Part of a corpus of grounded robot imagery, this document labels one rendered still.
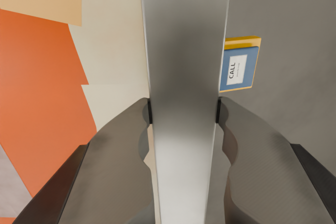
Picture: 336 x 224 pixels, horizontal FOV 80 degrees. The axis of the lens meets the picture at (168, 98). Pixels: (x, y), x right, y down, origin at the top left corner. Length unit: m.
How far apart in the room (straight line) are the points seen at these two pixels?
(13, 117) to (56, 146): 0.04
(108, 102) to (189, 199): 0.10
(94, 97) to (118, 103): 0.02
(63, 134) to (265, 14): 1.65
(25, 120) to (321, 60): 2.24
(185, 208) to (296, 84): 2.08
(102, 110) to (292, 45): 1.88
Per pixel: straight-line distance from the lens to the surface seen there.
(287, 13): 1.85
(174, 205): 0.18
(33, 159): 0.23
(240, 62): 0.49
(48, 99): 0.18
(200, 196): 0.17
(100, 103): 0.16
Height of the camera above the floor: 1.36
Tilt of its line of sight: 58 degrees down
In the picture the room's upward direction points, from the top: 154 degrees clockwise
